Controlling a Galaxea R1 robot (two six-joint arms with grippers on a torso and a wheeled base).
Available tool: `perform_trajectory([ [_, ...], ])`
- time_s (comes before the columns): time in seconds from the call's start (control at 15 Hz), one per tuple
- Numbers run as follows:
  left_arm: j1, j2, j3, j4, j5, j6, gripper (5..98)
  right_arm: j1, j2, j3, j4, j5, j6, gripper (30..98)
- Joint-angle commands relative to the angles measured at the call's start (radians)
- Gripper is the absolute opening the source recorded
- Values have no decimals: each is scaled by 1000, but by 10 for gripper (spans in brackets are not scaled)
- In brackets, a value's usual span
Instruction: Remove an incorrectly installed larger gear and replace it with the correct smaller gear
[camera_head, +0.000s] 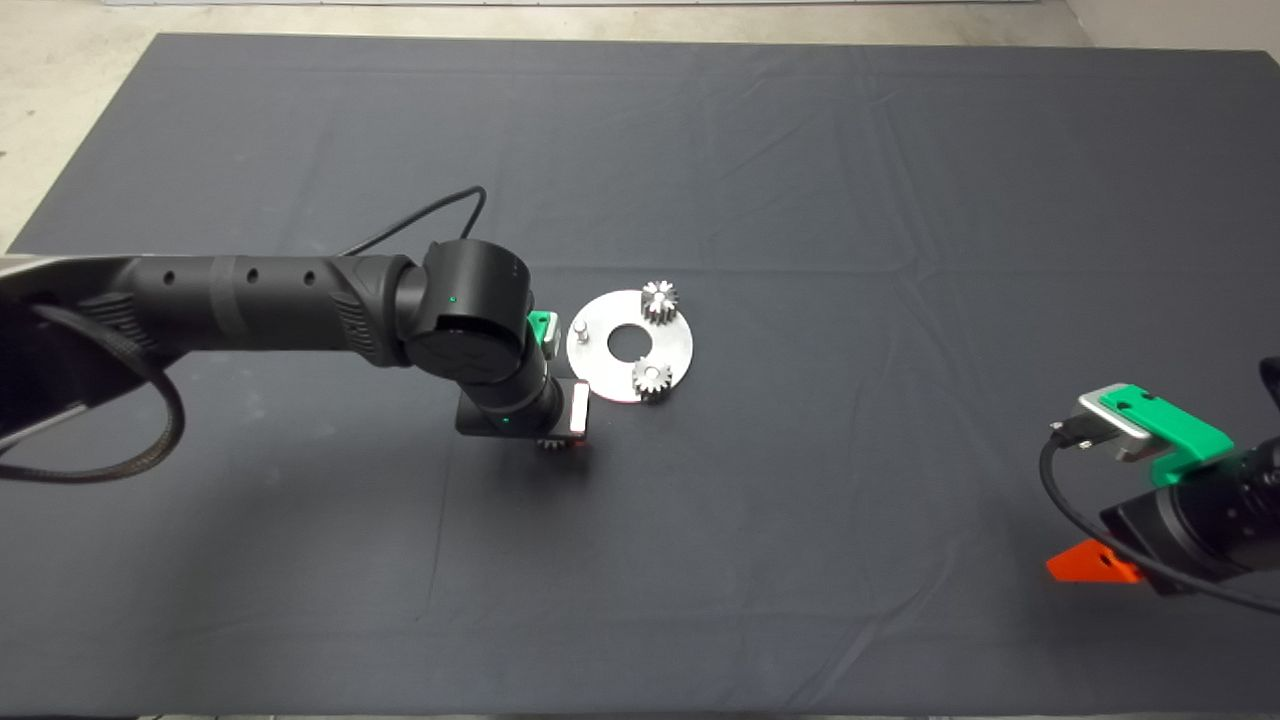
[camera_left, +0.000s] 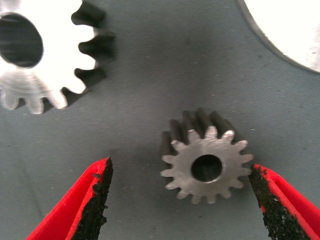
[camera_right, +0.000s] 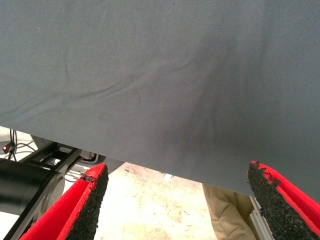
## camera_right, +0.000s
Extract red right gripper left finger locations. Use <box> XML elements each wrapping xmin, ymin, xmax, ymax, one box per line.
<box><xmin>18</xmin><ymin>162</ymin><xmax>110</xmax><ymax>240</ymax></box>

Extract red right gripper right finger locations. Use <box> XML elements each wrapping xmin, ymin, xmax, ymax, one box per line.
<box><xmin>247</xmin><ymin>160</ymin><xmax>320</xmax><ymax>240</ymax></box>

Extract aluminium profile leg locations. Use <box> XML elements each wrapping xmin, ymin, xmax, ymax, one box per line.
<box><xmin>249</xmin><ymin>196</ymin><xmax>276</xmax><ymax>240</ymax></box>

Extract person in khaki trousers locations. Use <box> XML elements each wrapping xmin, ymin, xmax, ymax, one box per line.
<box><xmin>201</xmin><ymin>183</ymin><xmax>258</xmax><ymax>240</ymax></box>

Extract small device with red light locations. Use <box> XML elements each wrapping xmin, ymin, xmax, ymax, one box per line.
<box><xmin>2</xmin><ymin>142</ymin><xmax>15</xmax><ymax>154</ymax></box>

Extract dark grey table cloth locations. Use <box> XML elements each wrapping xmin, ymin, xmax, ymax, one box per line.
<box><xmin>0</xmin><ymin>0</ymin><xmax>320</xmax><ymax>198</ymax></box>

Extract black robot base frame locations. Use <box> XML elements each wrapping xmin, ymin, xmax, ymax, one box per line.
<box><xmin>0</xmin><ymin>139</ymin><xmax>101</xmax><ymax>240</ymax></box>

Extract thin black floor cable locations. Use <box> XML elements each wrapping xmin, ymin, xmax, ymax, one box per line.
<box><xmin>8</xmin><ymin>128</ymin><xmax>36</xmax><ymax>162</ymax></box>

